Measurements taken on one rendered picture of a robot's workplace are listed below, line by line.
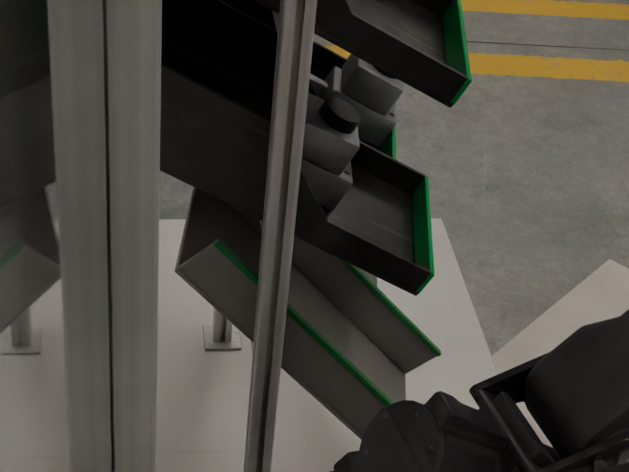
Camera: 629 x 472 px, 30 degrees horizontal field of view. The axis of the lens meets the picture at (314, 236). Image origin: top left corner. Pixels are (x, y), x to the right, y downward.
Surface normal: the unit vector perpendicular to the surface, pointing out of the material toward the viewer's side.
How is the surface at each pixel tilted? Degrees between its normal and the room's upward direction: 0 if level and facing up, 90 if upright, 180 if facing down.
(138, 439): 90
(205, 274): 90
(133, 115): 90
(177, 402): 0
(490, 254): 0
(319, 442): 0
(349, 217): 25
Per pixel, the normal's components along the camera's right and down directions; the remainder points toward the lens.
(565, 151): 0.08, -0.80
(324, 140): 0.03, 0.62
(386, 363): 0.77, -0.50
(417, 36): 0.50, -0.69
